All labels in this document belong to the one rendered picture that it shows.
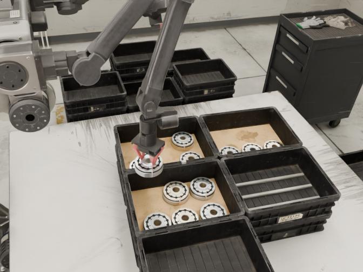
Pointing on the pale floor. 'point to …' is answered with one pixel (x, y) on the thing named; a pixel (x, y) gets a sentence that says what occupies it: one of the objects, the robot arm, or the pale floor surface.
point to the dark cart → (317, 66)
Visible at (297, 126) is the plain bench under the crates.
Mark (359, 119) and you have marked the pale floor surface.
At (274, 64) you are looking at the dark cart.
